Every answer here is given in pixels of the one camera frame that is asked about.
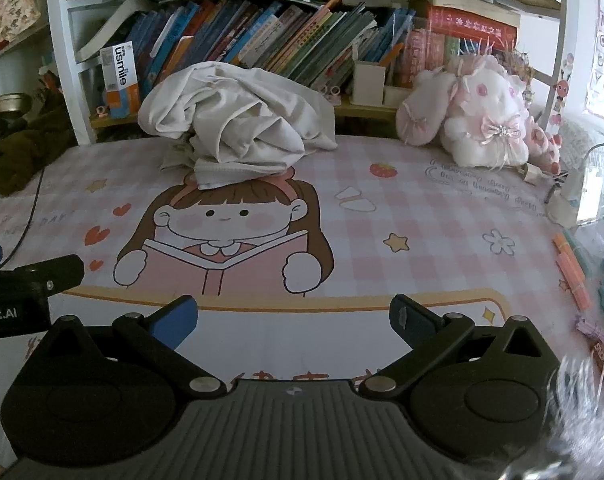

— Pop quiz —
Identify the thick red book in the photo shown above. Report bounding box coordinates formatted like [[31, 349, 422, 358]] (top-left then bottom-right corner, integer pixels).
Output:
[[427, 7, 518, 45]]

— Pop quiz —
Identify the pink checked printed desk mat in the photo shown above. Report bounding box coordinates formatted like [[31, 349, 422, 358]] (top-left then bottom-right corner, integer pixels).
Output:
[[0, 135, 604, 461]]

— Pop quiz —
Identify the white and wooden bookshelf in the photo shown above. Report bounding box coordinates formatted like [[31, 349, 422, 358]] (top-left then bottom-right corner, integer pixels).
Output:
[[44, 0, 570, 143]]

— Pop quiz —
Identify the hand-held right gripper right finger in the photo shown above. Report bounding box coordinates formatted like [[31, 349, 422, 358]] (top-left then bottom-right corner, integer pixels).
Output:
[[357, 294, 557, 401]]

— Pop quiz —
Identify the black cable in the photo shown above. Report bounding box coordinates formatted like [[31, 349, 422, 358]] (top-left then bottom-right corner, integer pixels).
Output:
[[0, 167, 45, 266]]

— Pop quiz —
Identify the round metal tin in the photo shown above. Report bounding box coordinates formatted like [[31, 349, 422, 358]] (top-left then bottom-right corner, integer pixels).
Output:
[[0, 94, 33, 113]]

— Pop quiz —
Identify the brown cloth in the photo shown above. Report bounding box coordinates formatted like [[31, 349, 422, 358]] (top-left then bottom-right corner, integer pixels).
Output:
[[0, 87, 78, 196]]

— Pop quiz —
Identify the large white leaning book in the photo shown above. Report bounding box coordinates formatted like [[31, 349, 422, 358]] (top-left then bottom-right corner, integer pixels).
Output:
[[77, 0, 149, 62]]

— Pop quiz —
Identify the white pen holder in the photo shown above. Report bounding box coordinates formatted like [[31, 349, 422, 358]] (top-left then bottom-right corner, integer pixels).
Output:
[[353, 60, 387, 107]]

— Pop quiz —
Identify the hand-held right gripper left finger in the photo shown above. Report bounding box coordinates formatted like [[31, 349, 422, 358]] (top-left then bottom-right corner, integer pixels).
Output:
[[42, 295, 227, 401]]

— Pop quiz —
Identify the white shirt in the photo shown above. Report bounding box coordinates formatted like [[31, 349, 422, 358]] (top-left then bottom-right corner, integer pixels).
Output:
[[138, 62, 339, 191]]

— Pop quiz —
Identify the clear plastic wrap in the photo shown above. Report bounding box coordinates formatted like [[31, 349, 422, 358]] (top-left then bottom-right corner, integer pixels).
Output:
[[546, 350, 604, 480]]

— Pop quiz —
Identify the bundle of orange paper sticks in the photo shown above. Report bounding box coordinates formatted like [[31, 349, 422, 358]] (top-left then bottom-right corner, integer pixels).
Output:
[[553, 232, 593, 313]]

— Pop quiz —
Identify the row of colourful books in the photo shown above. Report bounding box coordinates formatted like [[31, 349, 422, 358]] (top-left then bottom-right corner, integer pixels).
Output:
[[127, 0, 520, 96]]

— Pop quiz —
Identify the cartoon wall sticker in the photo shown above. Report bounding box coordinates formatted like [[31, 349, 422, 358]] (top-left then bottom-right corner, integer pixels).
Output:
[[552, 77, 573, 117]]

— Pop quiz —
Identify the tall white orange carton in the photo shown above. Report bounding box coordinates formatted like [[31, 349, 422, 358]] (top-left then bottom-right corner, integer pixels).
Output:
[[99, 41, 142, 111]]

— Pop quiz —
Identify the pink white plush bunny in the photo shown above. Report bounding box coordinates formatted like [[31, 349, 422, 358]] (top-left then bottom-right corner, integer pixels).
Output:
[[396, 52, 562, 173]]

